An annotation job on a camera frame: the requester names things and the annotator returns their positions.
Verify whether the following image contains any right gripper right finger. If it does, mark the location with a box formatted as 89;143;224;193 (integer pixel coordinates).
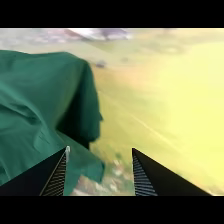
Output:
131;147;212;197

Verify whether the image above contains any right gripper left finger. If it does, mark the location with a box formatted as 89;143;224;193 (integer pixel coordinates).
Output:
0;145;71;197

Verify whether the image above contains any green T-shirt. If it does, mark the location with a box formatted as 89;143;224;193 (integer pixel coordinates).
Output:
0;49;106;197

